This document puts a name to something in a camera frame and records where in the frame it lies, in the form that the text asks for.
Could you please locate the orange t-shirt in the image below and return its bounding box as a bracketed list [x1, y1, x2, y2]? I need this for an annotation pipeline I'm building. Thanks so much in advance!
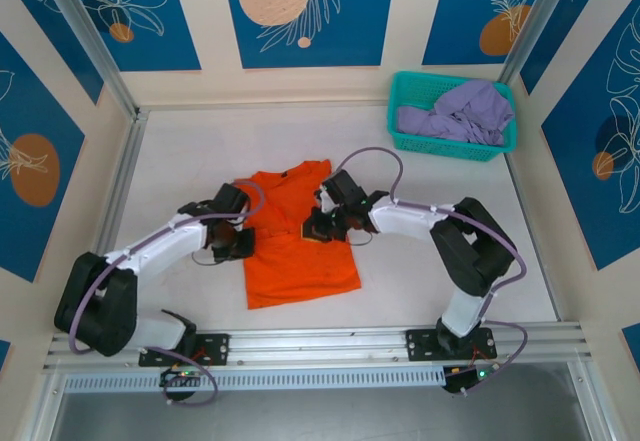
[233, 159, 362, 311]

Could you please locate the teal plastic basket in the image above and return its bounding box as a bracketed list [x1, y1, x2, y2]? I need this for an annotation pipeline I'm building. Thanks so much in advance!
[388, 71, 519, 164]

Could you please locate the purple t-shirt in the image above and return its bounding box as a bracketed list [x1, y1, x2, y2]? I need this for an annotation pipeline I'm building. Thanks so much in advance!
[397, 80, 516, 148]

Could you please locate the grey metal sheet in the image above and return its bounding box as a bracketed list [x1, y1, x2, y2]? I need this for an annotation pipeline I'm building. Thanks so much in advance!
[49, 360, 591, 441]

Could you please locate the blue panel large peach circle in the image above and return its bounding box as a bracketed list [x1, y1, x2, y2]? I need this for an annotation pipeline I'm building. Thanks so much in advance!
[221, 0, 399, 69]

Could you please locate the blue panel big orange circle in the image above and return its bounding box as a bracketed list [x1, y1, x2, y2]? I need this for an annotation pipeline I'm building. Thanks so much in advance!
[0, 33, 87, 283]

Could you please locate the blue panel fern orange circle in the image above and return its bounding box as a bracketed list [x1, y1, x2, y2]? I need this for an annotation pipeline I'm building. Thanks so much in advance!
[422, 0, 557, 67]

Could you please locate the blue panel small orange circle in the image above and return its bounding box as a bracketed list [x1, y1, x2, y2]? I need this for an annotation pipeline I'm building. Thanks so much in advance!
[49, 0, 202, 73]

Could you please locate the blue panel white leaf outline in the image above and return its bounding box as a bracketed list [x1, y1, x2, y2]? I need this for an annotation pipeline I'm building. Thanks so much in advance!
[541, 10, 640, 272]

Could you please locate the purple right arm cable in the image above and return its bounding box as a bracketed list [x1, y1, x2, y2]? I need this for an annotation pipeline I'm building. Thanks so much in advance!
[335, 146, 530, 400]

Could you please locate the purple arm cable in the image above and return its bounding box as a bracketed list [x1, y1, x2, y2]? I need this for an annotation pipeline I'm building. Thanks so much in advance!
[335, 146, 530, 400]
[67, 178, 269, 407]

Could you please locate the aluminium mounting rail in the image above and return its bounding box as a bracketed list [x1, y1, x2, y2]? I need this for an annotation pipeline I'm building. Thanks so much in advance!
[42, 320, 594, 370]

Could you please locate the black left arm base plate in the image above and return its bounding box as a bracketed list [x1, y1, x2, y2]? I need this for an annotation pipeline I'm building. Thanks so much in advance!
[138, 331, 231, 367]

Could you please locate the aluminium table side rail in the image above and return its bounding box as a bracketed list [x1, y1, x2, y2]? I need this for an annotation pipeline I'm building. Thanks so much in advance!
[503, 153, 565, 323]
[74, 110, 147, 333]

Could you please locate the grey slotted cable duct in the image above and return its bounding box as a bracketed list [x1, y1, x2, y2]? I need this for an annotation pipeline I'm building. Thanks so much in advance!
[63, 364, 446, 393]

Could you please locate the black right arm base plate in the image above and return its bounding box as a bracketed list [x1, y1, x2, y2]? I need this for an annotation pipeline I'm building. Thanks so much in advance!
[404, 326, 499, 362]

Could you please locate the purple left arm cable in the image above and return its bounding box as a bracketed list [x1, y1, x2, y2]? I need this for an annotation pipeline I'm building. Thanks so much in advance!
[67, 178, 269, 407]

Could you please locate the aluminium frame post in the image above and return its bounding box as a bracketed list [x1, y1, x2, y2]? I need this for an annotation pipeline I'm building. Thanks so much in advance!
[37, 0, 140, 118]
[499, 0, 572, 85]

